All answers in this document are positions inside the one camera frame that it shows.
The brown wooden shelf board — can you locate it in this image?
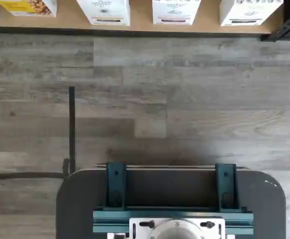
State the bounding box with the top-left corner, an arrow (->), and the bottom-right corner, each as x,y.
0,0 -> 285,38

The black floor cable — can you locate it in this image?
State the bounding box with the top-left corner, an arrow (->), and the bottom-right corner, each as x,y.
0,85 -> 76,180

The white box pink strip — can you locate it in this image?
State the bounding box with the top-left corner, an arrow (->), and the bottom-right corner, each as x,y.
152,0 -> 201,25

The black metal shelf frame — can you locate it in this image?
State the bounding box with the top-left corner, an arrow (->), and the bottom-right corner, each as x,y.
260,0 -> 290,42

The yellow granola box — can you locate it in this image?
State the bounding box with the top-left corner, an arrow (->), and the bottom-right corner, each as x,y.
0,0 -> 58,18

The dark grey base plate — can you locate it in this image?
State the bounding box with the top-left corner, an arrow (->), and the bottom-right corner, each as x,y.
55,167 -> 287,239

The white box green strip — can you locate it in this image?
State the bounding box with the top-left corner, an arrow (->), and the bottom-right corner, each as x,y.
219,0 -> 284,27

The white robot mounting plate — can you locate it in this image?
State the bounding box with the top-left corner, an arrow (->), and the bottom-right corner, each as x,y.
129,217 -> 225,239

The teal metal clamp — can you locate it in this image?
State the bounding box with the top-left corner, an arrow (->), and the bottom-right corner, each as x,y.
215,162 -> 238,213
105,162 -> 127,209

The white box yellow strip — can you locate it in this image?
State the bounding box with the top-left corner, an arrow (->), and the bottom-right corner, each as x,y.
76,0 -> 131,26

